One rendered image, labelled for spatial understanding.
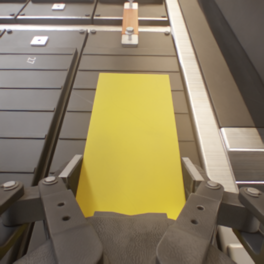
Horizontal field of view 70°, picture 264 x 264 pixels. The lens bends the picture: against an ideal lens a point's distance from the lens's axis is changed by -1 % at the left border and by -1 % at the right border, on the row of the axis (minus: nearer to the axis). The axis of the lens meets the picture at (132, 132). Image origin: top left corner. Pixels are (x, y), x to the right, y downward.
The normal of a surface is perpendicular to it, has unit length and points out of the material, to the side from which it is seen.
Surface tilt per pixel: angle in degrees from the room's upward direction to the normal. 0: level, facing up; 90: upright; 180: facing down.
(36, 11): 0
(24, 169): 0
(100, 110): 0
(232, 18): 90
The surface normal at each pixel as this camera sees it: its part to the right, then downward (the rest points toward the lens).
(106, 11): 0.01, -0.58
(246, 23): -1.00, -0.02
